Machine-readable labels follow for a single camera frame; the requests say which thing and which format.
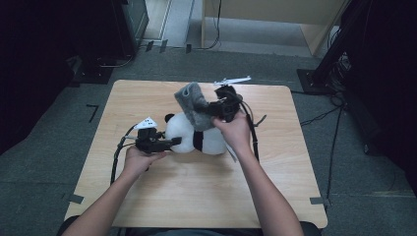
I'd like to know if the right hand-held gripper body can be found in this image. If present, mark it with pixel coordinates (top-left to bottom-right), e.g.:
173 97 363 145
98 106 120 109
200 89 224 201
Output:
213 76 253 123

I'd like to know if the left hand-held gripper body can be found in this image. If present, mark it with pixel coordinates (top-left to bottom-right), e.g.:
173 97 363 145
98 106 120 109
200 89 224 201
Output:
133 116 160 155

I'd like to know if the panda plush toy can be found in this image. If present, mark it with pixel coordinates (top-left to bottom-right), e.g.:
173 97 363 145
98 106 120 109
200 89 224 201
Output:
164 112 238 163

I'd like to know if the grey sock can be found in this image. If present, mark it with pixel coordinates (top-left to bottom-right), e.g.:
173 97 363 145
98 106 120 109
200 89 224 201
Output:
173 82 215 133

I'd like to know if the person's left hand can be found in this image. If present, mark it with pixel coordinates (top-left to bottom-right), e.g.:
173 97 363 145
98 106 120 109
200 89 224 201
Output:
121 146 167 181

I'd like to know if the person's right hand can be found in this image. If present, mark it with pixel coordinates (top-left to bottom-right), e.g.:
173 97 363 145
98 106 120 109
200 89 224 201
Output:
210 110 254 155

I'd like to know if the black stand base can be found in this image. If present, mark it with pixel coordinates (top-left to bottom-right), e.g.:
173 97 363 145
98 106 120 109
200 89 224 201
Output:
69 55 115 86

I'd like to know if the grey tape strip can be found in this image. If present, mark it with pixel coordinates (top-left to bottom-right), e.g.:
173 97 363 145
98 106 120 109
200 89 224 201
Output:
62 193 86 205
309 196 330 207

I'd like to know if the light wooden cabinet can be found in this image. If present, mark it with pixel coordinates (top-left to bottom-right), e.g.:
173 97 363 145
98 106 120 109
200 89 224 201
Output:
201 0 353 57

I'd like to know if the black metal stand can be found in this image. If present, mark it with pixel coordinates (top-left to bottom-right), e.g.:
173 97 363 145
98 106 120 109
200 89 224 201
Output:
296 0 350 96

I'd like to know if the black cabinet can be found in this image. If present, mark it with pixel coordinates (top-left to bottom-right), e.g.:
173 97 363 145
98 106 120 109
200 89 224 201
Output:
111 0 150 59

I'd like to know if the dark curtain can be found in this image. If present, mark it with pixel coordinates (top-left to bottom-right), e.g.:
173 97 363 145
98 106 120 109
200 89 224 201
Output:
340 0 417 186
0 0 78 155

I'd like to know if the left hand-held gripper cable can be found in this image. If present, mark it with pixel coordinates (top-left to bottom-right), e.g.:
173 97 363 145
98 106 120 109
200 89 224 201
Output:
109 123 139 186

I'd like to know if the hand-held gripper cable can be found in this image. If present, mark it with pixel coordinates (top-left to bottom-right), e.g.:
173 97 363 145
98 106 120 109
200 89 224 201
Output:
109 123 139 186
239 101 268 163

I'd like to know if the right hand-held gripper cable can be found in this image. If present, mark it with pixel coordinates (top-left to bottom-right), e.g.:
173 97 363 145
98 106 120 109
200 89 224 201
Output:
239 101 268 163

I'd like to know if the black hanging cable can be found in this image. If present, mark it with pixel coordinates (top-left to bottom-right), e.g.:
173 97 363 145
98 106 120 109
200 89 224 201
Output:
196 0 222 51

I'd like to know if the black looped floor cable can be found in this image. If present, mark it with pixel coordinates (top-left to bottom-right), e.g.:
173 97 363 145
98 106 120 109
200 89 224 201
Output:
96 53 136 69

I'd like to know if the thin black floor cable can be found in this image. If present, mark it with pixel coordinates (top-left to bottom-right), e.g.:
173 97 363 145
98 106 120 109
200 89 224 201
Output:
299 104 343 128

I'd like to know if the long black floor cable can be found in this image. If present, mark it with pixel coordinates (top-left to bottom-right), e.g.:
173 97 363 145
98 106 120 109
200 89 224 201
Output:
325 107 344 207

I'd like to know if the bundle of cables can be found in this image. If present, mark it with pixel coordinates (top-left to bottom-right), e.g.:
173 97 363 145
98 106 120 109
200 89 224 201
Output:
327 52 352 106

